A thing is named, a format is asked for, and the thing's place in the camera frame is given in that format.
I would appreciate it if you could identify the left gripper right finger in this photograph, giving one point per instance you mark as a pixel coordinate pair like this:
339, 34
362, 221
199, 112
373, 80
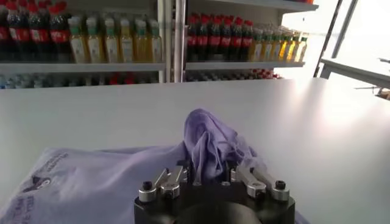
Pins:
256, 182

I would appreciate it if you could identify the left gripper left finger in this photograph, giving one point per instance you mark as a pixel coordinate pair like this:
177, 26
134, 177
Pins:
170, 182

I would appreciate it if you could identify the purple t-shirt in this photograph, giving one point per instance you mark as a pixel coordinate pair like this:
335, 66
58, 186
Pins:
106, 182

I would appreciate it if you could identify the cola bottle red cap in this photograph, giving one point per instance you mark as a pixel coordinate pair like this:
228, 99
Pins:
246, 44
129, 79
19, 33
236, 43
226, 42
203, 42
113, 79
4, 33
214, 42
59, 35
192, 42
39, 35

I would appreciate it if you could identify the grey metal shelf rack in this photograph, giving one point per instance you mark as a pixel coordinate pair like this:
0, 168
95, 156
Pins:
91, 67
243, 64

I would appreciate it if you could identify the black metal pole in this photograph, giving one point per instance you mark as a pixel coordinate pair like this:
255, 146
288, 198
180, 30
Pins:
327, 39

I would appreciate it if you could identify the grey metal frame table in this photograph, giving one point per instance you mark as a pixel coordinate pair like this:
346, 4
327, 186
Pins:
353, 70

